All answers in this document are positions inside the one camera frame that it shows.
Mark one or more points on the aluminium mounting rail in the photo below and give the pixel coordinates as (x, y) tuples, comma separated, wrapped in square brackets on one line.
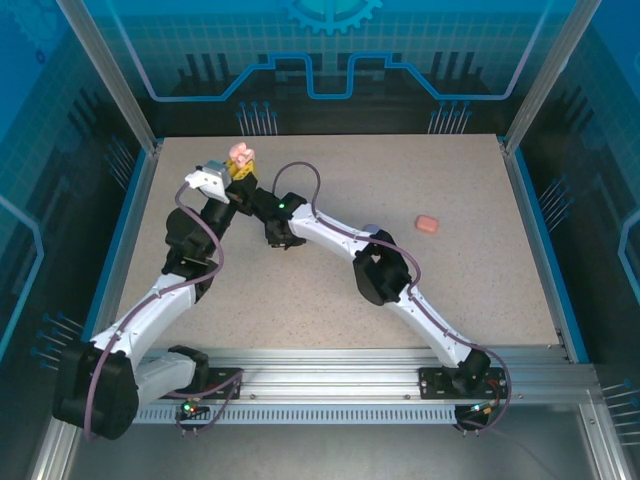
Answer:
[(325, 370)]

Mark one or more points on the grey metal shelf plate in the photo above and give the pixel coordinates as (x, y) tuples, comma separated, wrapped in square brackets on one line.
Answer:
[(325, 455)]

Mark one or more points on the blue table edge strip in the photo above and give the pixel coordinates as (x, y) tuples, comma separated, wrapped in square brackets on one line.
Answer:
[(125, 235), (545, 240)]

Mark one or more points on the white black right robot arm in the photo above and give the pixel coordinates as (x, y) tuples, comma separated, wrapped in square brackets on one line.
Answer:
[(330, 230)]

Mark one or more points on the aluminium enclosure post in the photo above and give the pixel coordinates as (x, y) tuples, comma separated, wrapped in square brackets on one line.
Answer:
[(115, 85), (545, 85)]

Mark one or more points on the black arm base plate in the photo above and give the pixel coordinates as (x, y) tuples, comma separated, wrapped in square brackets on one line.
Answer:
[(225, 385), (435, 382)]

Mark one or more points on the coral pink charging case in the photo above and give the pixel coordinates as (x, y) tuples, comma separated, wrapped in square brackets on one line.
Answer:
[(427, 223)]

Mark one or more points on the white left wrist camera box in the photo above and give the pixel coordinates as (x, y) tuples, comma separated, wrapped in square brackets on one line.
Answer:
[(210, 180)]

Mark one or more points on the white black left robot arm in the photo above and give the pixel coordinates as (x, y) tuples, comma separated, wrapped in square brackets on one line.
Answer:
[(145, 310)]

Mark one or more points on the small LED circuit board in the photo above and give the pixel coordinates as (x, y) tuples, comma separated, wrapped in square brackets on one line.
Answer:
[(189, 409), (482, 409)]

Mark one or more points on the pale pink charging case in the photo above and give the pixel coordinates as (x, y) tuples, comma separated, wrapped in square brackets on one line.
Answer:
[(241, 154)]

